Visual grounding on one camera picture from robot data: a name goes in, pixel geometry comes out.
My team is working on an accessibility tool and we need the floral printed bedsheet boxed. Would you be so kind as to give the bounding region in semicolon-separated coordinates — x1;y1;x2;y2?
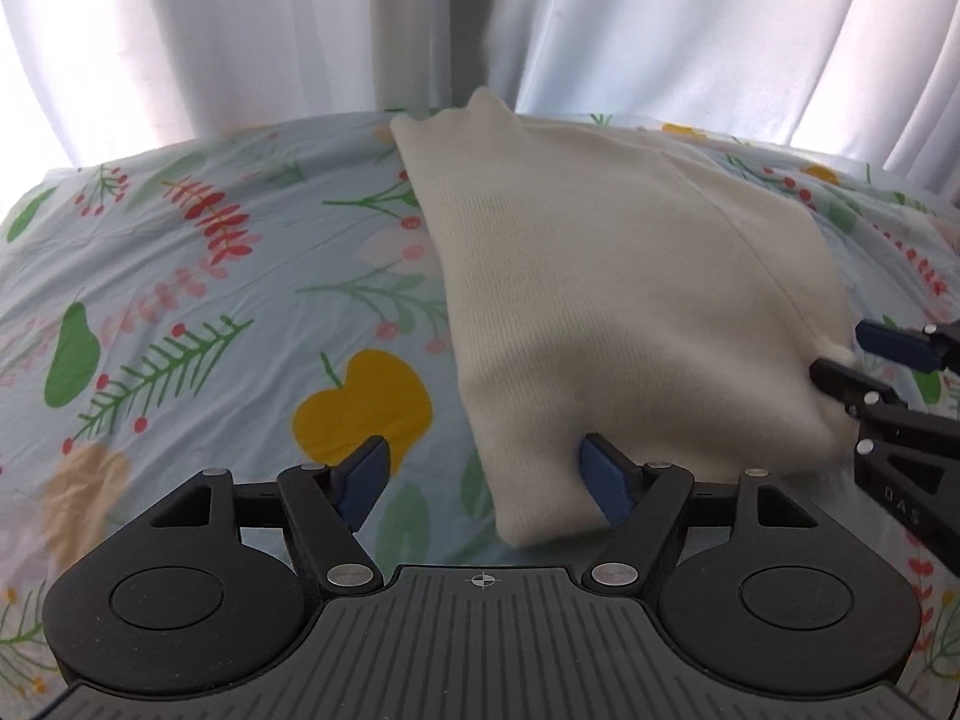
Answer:
0;111;960;720

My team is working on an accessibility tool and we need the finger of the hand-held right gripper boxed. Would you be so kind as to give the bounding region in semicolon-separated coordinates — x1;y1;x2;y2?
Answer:
808;358;912;430
855;319;960;374

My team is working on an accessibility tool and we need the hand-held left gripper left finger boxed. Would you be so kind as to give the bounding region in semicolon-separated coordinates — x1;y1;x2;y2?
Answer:
150;435;392;590

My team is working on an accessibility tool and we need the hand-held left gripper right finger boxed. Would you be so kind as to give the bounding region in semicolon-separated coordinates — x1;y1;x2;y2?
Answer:
577;433;823;590

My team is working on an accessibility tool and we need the white curtain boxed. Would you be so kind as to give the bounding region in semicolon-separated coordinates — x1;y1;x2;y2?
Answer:
0;0;960;212

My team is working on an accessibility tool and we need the cream knit sweater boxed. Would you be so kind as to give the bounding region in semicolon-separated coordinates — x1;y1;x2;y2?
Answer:
390;86;865;550

